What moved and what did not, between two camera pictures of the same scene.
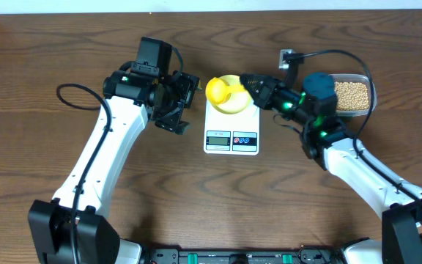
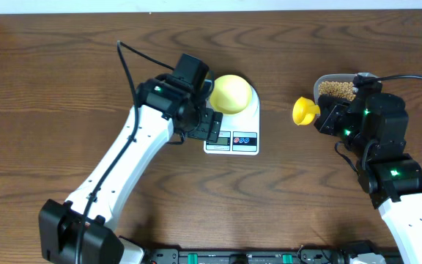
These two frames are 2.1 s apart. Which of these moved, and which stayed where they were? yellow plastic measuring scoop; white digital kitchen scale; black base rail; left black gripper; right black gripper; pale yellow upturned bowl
Moved: left black gripper; right black gripper; yellow plastic measuring scoop
Stayed: black base rail; white digital kitchen scale; pale yellow upturned bowl
